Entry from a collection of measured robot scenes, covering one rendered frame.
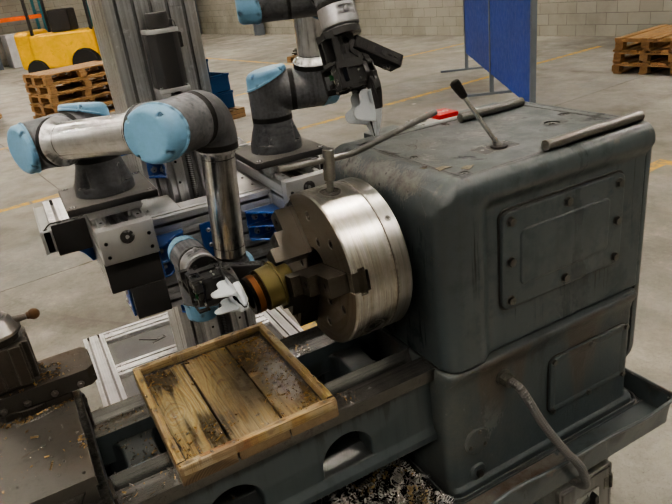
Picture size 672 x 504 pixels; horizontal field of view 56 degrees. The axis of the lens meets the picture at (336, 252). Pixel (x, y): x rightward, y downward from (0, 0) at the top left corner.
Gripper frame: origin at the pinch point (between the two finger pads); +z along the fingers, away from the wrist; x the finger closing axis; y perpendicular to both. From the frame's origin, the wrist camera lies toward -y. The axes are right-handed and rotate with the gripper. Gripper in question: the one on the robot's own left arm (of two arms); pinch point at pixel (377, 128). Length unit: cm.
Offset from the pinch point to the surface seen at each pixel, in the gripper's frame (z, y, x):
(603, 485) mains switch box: 98, -39, -4
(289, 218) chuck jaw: 12.4, 20.0, -8.4
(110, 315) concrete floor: 49, 43, -265
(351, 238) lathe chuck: 18.1, 16.0, 8.5
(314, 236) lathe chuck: 16.8, 18.2, -2.6
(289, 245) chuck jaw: 17.4, 22.2, -6.5
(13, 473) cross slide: 37, 78, 0
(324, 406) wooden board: 46, 28, 5
